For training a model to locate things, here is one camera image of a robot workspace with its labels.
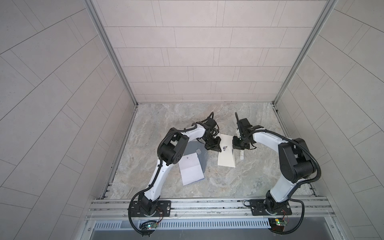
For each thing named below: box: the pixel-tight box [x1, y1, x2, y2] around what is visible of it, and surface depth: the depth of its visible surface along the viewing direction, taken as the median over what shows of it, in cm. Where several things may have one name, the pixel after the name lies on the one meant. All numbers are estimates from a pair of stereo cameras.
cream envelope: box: [217, 134, 236, 168], surface depth 91 cm
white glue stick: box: [240, 149, 245, 160], surface depth 90 cm
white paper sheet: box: [178, 152, 205, 186], surface depth 86 cm
